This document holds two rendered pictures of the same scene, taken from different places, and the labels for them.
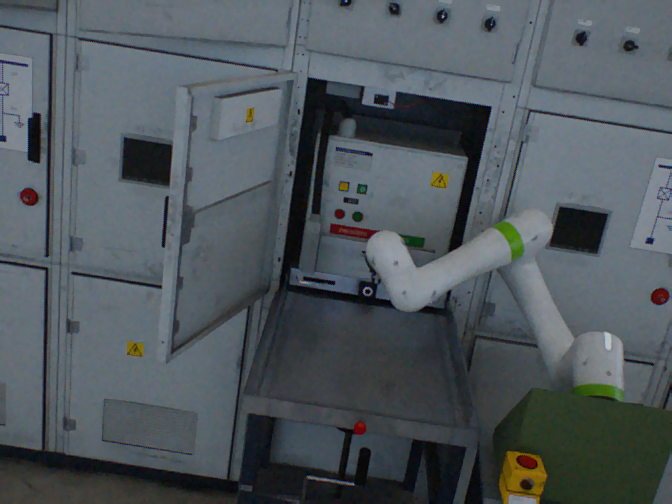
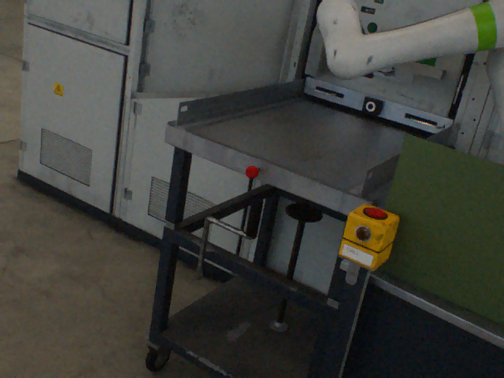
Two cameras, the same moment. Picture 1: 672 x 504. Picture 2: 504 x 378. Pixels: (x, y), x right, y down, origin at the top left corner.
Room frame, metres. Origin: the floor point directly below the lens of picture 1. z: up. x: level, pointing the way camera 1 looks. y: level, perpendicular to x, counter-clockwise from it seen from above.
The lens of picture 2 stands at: (0.38, -0.86, 1.37)
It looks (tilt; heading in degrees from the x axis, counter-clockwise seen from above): 22 degrees down; 30
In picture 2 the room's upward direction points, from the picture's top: 11 degrees clockwise
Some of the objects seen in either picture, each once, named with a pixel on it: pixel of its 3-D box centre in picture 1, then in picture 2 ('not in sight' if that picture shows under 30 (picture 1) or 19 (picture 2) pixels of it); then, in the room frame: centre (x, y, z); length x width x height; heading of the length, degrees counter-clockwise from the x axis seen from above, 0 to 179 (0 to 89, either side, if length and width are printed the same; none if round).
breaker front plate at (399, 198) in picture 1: (380, 217); (394, 30); (2.41, -0.13, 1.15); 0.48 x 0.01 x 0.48; 90
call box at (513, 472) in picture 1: (521, 479); (368, 235); (1.50, -0.51, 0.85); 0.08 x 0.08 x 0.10; 0
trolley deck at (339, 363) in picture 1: (362, 359); (319, 145); (2.03, -0.13, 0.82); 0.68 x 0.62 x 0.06; 0
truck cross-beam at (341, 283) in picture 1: (367, 285); (376, 104); (2.43, -0.13, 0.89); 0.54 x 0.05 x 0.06; 90
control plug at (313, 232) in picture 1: (311, 245); (320, 49); (2.34, 0.08, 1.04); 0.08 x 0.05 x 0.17; 0
